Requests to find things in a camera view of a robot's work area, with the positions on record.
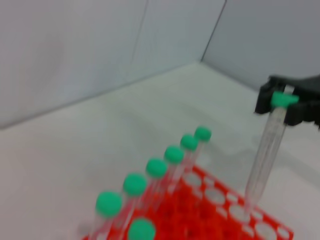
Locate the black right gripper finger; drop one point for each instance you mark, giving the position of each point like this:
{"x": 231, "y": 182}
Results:
{"x": 265, "y": 100}
{"x": 307, "y": 110}

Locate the clear test tube green cap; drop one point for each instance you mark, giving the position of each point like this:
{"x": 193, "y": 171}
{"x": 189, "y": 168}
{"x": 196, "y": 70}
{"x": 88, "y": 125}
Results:
{"x": 173, "y": 154}
{"x": 189, "y": 142}
{"x": 265, "y": 155}
{"x": 156, "y": 168}
{"x": 135, "y": 184}
{"x": 141, "y": 228}
{"x": 108, "y": 203}
{"x": 203, "y": 133}

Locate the orange plastic test tube rack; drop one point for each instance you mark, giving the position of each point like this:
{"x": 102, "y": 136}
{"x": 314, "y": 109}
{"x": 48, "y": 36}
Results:
{"x": 200, "y": 220}

